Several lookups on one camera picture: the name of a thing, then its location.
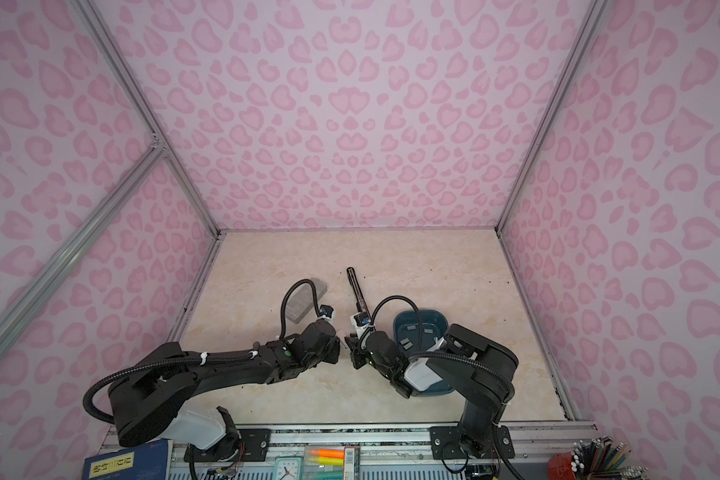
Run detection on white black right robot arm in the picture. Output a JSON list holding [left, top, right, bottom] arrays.
[[345, 295, 519, 462]]

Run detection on pencil holder with pencils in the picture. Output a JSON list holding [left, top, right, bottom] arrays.
[[547, 436, 647, 480]]

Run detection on teal plastic tray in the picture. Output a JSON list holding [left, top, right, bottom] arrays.
[[393, 309, 453, 396]]

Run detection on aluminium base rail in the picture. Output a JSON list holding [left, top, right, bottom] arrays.
[[98, 422, 598, 480]]

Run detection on teal alarm clock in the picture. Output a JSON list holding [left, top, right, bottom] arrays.
[[272, 456, 303, 480]]

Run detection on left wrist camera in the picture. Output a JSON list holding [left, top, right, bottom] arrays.
[[319, 304, 335, 323]]

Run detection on grey stone block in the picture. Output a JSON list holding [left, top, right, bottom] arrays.
[[285, 278, 328, 324]]

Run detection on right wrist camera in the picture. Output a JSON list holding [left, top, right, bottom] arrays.
[[351, 312, 372, 339]]

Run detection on highlighter pen set box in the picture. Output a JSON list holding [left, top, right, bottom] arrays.
[[302, 445, 361, 480]]

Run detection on blue book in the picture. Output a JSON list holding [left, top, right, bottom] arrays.
[[82, 439, 173, 480]]

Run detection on black long stapler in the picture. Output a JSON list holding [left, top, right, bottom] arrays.
[[346, 267, 370, 317]]

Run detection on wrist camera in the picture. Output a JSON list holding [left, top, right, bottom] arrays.
[[319, 304, 335, 323], [351, 312, 372, 339]]

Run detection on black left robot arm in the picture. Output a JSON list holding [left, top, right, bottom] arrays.
[[82, 304, 341, 455]]

